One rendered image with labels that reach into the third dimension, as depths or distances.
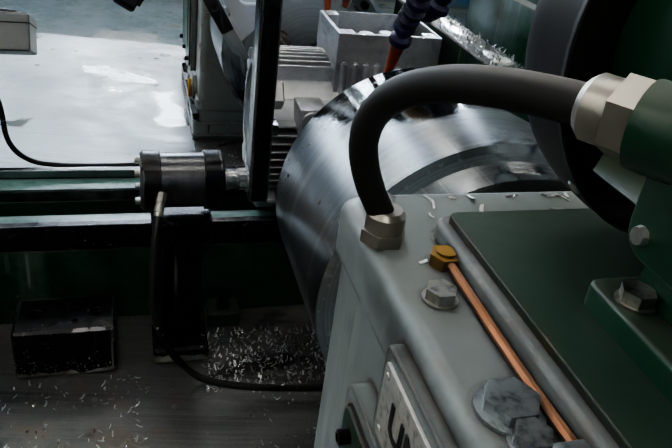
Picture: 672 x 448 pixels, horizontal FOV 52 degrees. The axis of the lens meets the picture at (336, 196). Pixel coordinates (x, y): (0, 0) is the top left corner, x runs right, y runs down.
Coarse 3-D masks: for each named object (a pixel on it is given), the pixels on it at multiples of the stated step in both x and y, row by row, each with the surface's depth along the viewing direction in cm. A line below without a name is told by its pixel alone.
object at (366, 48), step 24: (336, 24) 83; (360, 24) 85; (384, 24) 86; (336, 48) 76; (360, 48) 76; (384, 48) 77; (408, 48) 77; (432, 48) 78; (336, 72) 77; (360, 72) 78
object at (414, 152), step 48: (336, 96) 60; (336, 144) 55; (384, 144) 50; (432, 144) 48; (480, 144) 47; (528, 144) 48; (288, 192) 59; (336, 192) 51; (432, 192) 46; (480, 192) 45; (288, 240) 59; (336, 240) 48; (336, 288) 49
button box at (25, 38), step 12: (0, 12) 90; (12, 12) 91; (24, 12) 91; (0, 24) 91; (12, 24) 91; (24, 24) 91; (0, 36) 91; (12, 36) 91; (24, 36) 92; (36, 36) 98; (0, 48) 91; (12, 48) 91; (24, 48) 92; (36, 48) 98
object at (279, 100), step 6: (252, 48) 84; (252, 54) 84; (282, 84) 75; (276, 90) 74; (282, 90) 74; (276, 96) 74; (282, 96) 74; (276, 102) 74; (282, 102) 74; (276, 108) 75; (270, 192) 80; (270, 198) 80; (258, 204) 80; (264, 204) 80; (270, 204) 81
